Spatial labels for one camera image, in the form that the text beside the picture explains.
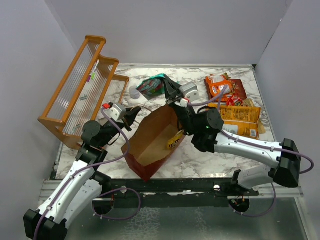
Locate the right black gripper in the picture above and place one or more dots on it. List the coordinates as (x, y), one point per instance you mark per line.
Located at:
(173, 94)

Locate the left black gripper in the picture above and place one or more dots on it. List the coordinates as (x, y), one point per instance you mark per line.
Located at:
(130, 118)

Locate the teal snack packet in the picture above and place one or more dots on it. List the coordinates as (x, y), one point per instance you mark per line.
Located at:
(152, 87)

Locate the red brown paper bag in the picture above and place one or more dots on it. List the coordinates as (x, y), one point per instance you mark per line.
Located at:
(147, 148)

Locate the orange Fox's candy bag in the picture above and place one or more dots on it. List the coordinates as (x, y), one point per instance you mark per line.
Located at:
(218, 80)
(217, 87)

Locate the yellow M&M's candy packet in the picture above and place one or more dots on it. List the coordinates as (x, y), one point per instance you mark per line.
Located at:
(171, 143)

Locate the small red snack packet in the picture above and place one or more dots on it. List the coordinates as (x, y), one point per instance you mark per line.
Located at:
(234, 100)

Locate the red Doritos chip bag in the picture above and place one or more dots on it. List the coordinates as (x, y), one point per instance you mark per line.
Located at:
(238, 89)

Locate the yellow Kettle chip bag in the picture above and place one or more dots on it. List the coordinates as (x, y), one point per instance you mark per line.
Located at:
(241, 120)

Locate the golden chip bag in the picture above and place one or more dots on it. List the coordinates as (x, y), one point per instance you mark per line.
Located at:
(249, 103)

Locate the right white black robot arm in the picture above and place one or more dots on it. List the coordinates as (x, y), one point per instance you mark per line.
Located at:
(280, 161)

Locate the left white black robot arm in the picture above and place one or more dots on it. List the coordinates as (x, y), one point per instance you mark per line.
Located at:
(83, 183)

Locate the small clear plastic cup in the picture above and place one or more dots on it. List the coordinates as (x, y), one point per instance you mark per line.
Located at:
(134, 93)

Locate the orange wooden tiered rack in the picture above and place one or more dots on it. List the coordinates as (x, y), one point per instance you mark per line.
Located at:
(89, 82)

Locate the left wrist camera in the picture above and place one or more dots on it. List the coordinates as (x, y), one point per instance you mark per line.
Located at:
(114, 111)

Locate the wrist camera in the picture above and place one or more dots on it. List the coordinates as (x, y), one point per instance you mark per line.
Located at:
(114, 111)
(190, 93)

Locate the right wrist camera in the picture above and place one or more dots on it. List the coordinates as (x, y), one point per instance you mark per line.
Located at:
(190, 93)

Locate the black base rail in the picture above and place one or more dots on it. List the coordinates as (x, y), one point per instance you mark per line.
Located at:
(170, 193)

